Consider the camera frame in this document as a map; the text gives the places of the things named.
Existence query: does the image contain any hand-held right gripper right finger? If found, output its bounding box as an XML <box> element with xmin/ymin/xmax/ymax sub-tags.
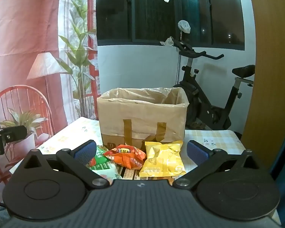
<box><xmin>172</xmin><ymin>140</ymin><xmax>264</xmax><ymax>188</ymax></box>

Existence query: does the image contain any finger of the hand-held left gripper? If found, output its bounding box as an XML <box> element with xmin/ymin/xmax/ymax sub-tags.
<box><xmin>0</xmin><ymin>125</ymin><xmax>28</xmax><ymax>156</ymax></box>

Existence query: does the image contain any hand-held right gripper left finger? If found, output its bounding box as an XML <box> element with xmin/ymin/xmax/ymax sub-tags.
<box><xmin>22</xmin><ymin>140</ymin><xmax>110</xmax><ymax>188</ymax></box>

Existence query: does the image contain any green snack packet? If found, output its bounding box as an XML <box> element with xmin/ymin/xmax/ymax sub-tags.
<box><xmin>88</xmin><ymin>145</ymin><xmax>111</xmax><ymax>170</ymax></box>

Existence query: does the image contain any white snack packet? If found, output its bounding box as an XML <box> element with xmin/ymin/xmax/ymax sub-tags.
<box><xmin>91</xmin><ymin>163</ymin><xmax>123</xmax><ymax>180</ymax></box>

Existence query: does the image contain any yellow snack packet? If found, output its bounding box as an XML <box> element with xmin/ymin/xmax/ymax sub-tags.
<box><xmin>139</xmin><ymin>140</ymin><xmax>187</xmax><ymax>177</ymax></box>

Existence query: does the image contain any orange snack packet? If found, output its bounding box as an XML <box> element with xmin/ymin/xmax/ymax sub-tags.
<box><xmin>103</xmin><ymin>144</ymin><xmax>147</xmax><ymax>170</ymax></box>

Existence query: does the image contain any cardboard box with plastic liner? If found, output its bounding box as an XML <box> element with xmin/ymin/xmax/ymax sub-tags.
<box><xmin>97</xmin><ymin>87</ymin><xmax>190</xmax><ymax>150</ymax></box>

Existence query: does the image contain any checked floral tablecloth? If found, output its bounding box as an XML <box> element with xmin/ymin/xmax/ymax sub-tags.
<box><xmin>9</xmin><ymin>116</ymin><xmax>246</xmax><ymax>181</ymax></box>

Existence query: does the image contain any black exercise bike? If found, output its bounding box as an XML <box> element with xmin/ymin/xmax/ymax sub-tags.
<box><xmin>160</xmin><ymin>39</ymin><xmax>256</xmax><ymax>131</ymax></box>

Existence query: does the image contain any crumpled clear plastic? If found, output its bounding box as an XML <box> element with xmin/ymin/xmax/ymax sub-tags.
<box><xmin>160</xmin><ymin>37</ymin><xmax>174</xmax><ymax>47</ymax></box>

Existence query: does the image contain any wooden door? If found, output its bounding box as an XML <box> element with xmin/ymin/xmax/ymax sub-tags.
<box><xmin>242</xmin><ymin>0</ymin><xmax>285</xmax><ymax>171</ymax></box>

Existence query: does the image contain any white plastic bag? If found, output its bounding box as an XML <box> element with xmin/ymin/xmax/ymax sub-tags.
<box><xmin>178</xmin><ymin>20</ymin><xmax>191</xmax><ymax>34</ymax></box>

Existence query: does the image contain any dark window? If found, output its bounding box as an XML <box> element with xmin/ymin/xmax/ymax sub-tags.
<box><xmin>96</xmin><ymin>0</ymin><xmax>245</xmax><ymax>51</ymax></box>

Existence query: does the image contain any printed red wall backdrop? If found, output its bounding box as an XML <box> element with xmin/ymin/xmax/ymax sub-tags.
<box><xmin>0</xmin><ymin>0</ymin><xmax>100</xmax><ymax>195</ymax></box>

